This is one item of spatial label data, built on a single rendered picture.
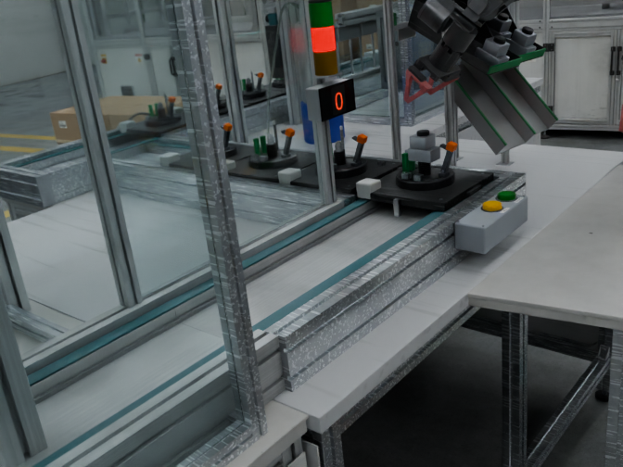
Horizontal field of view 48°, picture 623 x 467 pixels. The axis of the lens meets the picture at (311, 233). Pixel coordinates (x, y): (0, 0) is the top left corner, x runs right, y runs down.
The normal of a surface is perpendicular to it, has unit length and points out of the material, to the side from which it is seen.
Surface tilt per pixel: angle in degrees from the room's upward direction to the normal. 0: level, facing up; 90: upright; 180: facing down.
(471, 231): 90
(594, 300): 0
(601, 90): 90
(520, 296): 0
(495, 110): 45
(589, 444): 0
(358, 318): 90
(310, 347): 90
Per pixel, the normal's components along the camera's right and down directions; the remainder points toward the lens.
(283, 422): -0.11, -0.93
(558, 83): -0.52, 0.37
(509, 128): 0.38, -0.51
